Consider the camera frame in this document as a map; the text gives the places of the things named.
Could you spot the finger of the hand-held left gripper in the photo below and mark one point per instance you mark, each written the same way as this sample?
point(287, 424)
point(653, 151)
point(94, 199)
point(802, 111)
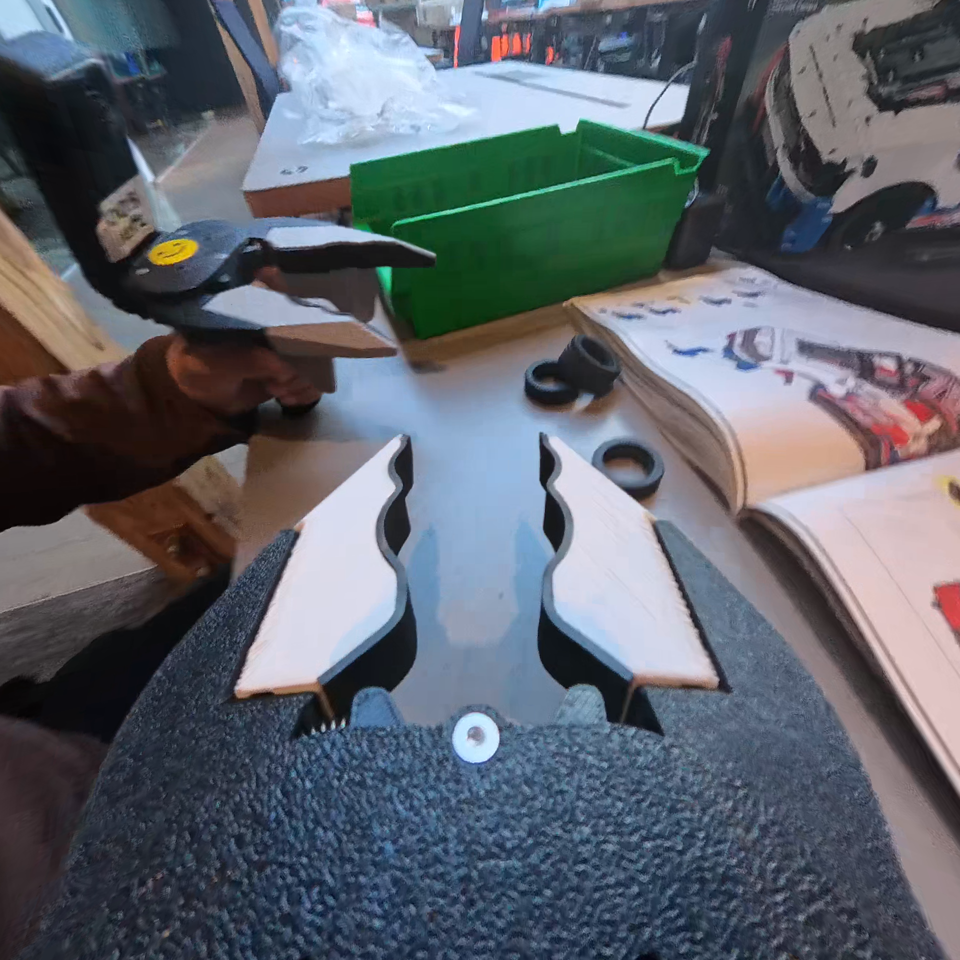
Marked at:
point(300, 330)
point(337, 247)

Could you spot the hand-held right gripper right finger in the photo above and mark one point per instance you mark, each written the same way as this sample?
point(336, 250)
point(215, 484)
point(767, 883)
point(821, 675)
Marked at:
point(630, 600)

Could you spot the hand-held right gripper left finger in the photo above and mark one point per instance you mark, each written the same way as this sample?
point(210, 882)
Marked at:
point(330, 592)

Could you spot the green box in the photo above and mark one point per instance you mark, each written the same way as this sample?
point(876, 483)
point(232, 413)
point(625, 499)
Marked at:
point(525, 247)

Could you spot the black rubber tyre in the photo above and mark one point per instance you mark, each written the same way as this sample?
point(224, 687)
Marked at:
point(536, 386)
point(592, 364)
point(604, 469)

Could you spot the person's left forearm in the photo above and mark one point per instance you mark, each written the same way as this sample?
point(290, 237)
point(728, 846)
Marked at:
point(90, 442)

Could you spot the grey desk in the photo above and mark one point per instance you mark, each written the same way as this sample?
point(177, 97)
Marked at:
point(480, 525)

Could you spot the person's left hand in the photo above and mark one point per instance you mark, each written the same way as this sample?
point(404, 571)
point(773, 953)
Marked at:
point(240, 375)

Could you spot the clear plastic bag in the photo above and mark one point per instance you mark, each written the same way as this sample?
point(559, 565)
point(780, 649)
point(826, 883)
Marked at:
point(360, 75)

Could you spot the open instruction booklet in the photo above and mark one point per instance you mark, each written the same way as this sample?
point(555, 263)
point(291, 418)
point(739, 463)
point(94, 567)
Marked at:
point(787, 412)

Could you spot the black power adapter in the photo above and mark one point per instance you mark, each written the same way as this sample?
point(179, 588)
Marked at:
point(694, 232)

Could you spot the black toy car box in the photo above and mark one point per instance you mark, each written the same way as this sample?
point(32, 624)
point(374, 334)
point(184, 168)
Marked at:
point(825, 112)

